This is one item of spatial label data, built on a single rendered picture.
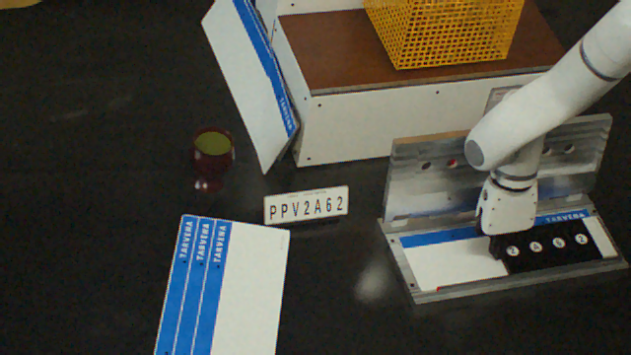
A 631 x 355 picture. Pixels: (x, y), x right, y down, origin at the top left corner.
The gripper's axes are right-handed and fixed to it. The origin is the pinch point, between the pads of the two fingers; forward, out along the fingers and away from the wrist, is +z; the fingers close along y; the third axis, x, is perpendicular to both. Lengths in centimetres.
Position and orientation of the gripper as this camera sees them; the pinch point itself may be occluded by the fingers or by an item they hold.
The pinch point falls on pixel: (498, 247)
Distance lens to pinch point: 237.4
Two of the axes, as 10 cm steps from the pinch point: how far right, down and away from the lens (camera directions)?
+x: -3.2, -5.6, 7.6
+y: 9.4, -1.2, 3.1
